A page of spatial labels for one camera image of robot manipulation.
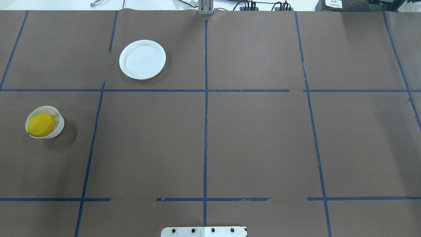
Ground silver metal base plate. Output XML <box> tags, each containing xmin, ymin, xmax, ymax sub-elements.
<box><xmin>161</xmin><ymin>226</ymin><xmax>248</xmax><ymax>237</ymax></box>

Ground black power strip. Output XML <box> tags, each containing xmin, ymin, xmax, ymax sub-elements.
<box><xmin>239</xmin><ymin>0</ymin><xmax>259</xmax><ymax>12</ymax></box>
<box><xmin>271</xmin><ymin>0</ymin><xmax>293</xmax><ymax>12</ymax></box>

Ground black power strip right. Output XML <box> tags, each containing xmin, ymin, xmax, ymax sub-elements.
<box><xmin>271</xmin><ymin>0</ymin><xmax>293</xmax><ymax>12</ymax></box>

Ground black power strip left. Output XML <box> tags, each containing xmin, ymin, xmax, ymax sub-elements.
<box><xmin>239</xmin><ymin>0</ymin><xmax>259</xmax><ymax>12</ymax></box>

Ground brown paper table cover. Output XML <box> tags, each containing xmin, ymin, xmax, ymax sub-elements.
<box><xmin>1</xmin><ymin>9</ymin><xmax>420</xmax><ymax>237</ymax></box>

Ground white round plate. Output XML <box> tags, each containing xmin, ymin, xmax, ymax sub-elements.
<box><xmin>119</xmin><ymin>39</ymin><xmax>167</xmax><ymax>80</ymax></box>

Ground black box with label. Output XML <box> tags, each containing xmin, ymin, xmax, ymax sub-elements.
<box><xmin>314</xmin><ymin>0</ymin><xmax>382</xmax><ymax>12</ymax></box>

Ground grey metal bracket post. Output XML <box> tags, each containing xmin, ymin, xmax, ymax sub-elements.
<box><xmin>198</xmin><ymin>0</ymin><xmax>214</xmax><ymax>15</ymax></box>

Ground white plastic bowl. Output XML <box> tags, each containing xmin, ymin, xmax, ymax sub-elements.
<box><xmin>25</xmin><ymin>106</ymin><xmax>64</xmax><ymax>139</ymax></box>

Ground yellow lemon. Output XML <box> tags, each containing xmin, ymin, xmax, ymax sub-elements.
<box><xmin>27</xmin><ymin>114</ymin><xmax>56</xmax><ymax>137</ymax></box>

